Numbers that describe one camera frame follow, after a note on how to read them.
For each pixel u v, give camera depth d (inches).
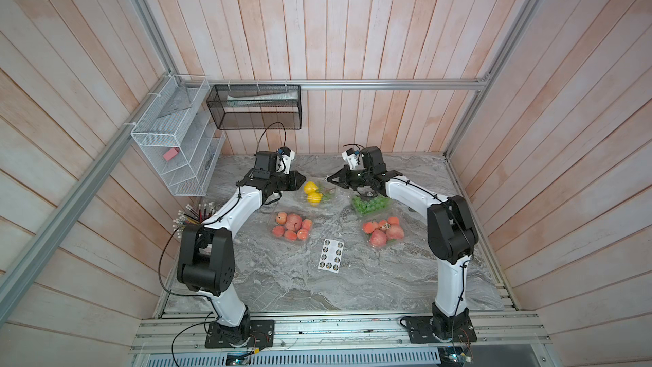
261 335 28.7
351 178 32.3
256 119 43.5
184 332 26.0
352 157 34.7
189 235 18.4
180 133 27.5
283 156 31.5
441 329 25.6
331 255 34.7
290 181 31.1
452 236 21.1
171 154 32.2
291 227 36.4
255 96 35.1
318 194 39.8
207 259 18.4
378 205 37.7
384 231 36.0
